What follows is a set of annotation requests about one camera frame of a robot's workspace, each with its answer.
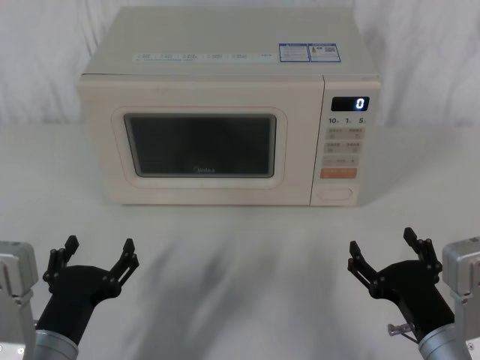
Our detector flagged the oven control panel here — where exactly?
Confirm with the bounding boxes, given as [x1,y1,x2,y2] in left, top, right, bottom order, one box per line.
[310,74,383,207]

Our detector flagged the thin cable with silver plug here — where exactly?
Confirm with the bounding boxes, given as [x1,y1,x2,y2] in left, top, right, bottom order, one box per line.
[387,322,422,344]

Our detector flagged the white curtain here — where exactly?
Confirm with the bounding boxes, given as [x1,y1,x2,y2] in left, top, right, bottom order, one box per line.
[0,0,480,128]

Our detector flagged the white table cloth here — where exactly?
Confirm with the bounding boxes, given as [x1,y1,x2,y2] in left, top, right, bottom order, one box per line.
[0,120,480,360]

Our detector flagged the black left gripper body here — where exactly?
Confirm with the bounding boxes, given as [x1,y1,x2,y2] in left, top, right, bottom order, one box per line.
[36,264,122,345]

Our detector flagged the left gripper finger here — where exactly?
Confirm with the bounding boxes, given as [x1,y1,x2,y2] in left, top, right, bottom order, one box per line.
[101,238,140,298]
[42,235,80,292]

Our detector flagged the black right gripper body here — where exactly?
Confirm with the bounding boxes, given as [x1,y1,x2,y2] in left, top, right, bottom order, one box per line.
[368,257,458,341]

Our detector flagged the cream microwave oven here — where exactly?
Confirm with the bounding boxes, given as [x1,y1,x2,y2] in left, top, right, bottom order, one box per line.
[76,5,383,207]

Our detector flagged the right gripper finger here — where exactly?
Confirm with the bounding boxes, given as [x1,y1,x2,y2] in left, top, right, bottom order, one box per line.
[403,226,444,282]
[346,240,386,300]

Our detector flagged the cream oven door with window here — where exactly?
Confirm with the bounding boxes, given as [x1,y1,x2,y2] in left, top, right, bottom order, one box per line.
[76,74,326,207]

